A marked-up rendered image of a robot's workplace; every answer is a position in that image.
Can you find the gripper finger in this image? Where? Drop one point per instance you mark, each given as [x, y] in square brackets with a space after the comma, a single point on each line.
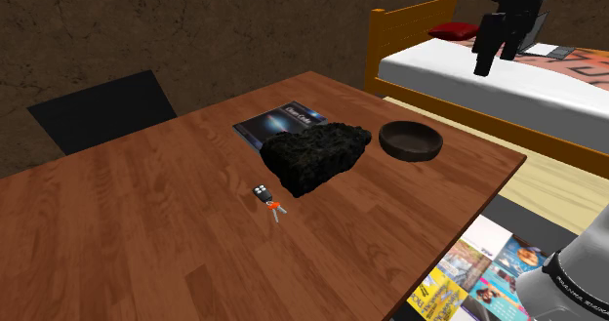
[486, 49]
[515, 37]

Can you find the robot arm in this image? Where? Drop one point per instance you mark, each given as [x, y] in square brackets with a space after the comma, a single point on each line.
[580, 272]

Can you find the orange wooden bed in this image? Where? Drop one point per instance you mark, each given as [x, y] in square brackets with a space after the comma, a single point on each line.
[428, 68]

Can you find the dark brown bowl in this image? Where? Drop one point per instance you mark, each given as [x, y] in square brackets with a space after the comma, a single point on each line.
[409, 141]

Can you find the pale yellow rug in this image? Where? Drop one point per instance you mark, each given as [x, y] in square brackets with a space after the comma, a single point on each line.
[547, 187]

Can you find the black rough lump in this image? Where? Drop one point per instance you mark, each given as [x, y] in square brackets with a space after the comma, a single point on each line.
[314, 158]

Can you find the dark blue book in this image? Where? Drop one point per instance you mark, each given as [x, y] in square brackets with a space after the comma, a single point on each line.
[271, 122]

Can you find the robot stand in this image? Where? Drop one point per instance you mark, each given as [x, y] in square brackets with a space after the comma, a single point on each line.
[456, 282]

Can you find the black key fob with keys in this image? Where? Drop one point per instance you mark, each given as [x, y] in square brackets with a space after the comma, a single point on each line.
[261, 193]

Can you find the wooden table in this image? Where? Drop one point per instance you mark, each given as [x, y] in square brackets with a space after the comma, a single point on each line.
[142, 215]

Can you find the black chair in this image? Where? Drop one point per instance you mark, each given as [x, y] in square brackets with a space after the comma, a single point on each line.
[104, 110]

